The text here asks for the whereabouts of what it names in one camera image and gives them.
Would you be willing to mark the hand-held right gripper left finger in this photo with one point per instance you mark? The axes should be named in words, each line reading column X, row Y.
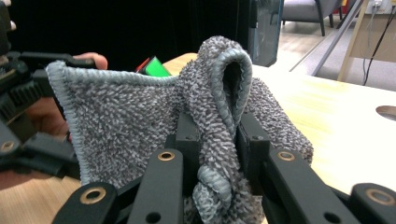
column 188, row 133

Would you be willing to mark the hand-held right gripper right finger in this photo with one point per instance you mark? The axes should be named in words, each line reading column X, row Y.
column 253, row 146

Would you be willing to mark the grey terry cloth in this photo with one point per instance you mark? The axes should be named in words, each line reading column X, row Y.
column 124, row 124

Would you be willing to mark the multicoloured puzzle cube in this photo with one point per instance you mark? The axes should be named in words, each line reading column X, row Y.
column 155, row 68

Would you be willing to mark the black cabinet with glass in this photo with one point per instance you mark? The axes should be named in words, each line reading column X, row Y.
column 264, row 34

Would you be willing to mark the grey chair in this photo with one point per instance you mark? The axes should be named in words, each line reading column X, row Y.
column 305, row 9

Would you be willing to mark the light wooden desk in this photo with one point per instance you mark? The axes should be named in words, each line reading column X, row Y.
column 386, row 53

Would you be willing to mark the white power outlet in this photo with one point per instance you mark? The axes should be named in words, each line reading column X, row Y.
column 378, row 4

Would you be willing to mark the grey metal rail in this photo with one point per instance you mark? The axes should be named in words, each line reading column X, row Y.
column 336, row 37

